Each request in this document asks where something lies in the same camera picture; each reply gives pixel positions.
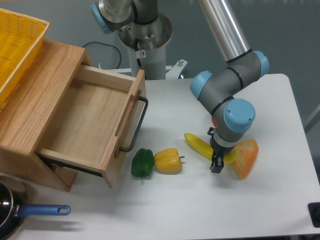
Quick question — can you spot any black metal drawer handle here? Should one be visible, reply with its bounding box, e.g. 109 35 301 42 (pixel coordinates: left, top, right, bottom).
119 96 149 153

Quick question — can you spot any black pan with blue handle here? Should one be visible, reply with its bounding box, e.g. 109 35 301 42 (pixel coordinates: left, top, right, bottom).
0 175 71 240

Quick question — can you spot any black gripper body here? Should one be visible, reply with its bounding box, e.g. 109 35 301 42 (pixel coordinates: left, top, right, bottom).
207 127 238 158

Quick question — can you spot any open wooden drawer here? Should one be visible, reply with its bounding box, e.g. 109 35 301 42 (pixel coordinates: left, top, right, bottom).
35 65 146 188

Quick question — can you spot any green toy bell pepper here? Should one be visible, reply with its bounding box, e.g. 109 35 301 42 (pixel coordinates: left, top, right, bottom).
131 148 154 179

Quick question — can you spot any wooden drawer cabinet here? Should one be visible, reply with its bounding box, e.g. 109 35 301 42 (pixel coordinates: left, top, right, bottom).
0 39 92 192

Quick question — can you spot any red toy bell pepper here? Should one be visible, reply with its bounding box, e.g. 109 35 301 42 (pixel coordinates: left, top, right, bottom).
211 116 218 127

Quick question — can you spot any yellow toy banana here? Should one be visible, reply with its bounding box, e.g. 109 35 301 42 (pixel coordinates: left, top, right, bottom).
184 133 239 164

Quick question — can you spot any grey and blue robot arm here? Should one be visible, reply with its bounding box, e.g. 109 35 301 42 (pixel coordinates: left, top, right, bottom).
91 0 270 174

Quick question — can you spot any yellow toy bell pepper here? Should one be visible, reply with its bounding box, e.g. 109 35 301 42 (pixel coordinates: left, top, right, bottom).
154 148 183 174

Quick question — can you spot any black object at table edge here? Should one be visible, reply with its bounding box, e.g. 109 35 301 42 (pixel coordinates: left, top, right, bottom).
307 202 320 228

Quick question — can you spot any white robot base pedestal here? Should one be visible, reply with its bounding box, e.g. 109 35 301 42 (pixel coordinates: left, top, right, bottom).
118 13 188 80

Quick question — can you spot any yellow plastic basket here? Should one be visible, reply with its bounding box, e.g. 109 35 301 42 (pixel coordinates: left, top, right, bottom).
0 8 50 106

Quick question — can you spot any orange toy fruit wedge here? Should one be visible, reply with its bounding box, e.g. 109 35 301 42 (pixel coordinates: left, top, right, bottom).
231 139 259 180

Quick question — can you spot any black cable on floor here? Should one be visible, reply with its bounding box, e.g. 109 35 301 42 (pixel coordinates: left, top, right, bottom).
81 41 122 70

